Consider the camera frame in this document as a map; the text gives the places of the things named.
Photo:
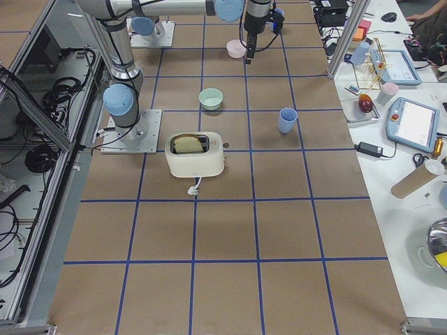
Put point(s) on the light blue cup on rack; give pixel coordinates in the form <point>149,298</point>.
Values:
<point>360,54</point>

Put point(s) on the black computer box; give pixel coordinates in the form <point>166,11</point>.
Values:
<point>330,13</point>

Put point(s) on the metal tray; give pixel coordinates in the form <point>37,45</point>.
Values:
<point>355,116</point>

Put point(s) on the black power adapter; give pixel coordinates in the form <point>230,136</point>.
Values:
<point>369,149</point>

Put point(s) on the near teach pendant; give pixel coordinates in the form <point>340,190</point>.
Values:
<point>412,124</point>

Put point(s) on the teach pendant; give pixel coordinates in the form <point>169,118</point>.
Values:
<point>412,124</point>
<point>394,66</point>

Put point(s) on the far teach pendant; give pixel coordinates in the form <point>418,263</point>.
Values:
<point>394,66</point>

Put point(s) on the green bowl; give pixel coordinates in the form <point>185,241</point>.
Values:
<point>211,98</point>

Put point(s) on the aluminium frame post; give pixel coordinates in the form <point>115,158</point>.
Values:
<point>357,11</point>

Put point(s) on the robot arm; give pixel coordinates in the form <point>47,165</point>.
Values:
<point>256,16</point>
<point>121,99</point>

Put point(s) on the cardboard tube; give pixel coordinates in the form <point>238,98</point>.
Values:
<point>422,175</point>

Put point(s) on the steel mixing bowl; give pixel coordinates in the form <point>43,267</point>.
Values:
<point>436,243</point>

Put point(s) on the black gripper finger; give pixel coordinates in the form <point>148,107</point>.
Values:
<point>248,57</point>

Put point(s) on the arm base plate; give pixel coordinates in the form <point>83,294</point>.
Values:
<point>145,33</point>
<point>142,138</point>

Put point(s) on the red apple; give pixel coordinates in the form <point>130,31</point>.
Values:
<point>365,103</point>

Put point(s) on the pink bowl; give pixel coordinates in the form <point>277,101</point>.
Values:
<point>236,49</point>

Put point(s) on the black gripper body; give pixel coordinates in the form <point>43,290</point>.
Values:
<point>251,23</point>

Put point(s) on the gold wire rack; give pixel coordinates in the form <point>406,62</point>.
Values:
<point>369,74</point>

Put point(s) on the pale pink cup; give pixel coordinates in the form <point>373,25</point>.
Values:
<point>388,90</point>

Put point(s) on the toast slice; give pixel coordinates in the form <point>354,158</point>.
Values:
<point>188,144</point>

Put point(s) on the cream toaster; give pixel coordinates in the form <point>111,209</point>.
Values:
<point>208,163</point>

